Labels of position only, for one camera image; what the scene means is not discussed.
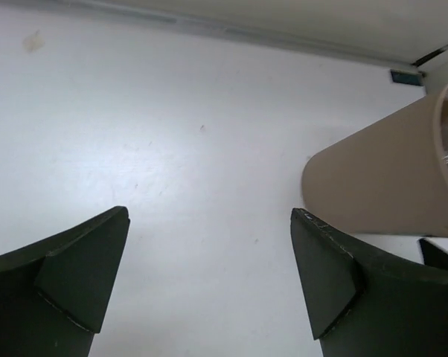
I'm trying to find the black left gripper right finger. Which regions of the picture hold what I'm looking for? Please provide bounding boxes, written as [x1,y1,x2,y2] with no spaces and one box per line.
[290,208,448,356]

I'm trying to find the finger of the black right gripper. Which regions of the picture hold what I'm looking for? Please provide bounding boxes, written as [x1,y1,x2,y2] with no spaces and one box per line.
[418,238,448,271]

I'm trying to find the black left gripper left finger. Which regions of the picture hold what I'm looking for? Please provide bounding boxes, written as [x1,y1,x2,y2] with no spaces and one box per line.
[0,206,129,356]

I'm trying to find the beige round waste bin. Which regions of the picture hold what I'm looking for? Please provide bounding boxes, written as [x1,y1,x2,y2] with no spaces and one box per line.
[301,84,448,237]

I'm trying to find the dark XDOF logo sticker right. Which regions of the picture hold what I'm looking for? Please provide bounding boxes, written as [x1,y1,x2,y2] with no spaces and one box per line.
[390,69,423,87]

